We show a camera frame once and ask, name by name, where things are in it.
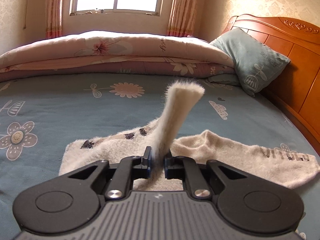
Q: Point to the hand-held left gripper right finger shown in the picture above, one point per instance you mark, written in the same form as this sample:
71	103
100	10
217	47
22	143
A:
167	166

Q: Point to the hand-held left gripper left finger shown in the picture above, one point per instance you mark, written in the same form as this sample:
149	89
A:
148	162

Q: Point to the cream fuzzy sweater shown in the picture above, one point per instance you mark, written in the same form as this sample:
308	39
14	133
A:
175	110

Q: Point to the flat teal pillow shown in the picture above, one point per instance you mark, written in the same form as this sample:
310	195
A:
222	79

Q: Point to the folded pink floral quilt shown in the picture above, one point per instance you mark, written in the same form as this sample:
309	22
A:
112	52

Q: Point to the teal printed pillow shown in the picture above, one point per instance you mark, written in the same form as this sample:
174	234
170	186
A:
250	57

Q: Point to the pink patterned curtain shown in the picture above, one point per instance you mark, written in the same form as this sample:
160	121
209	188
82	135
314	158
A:
55	7
183	7

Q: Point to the wooden headboard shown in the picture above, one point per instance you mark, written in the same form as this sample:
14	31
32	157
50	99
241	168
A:
300	67

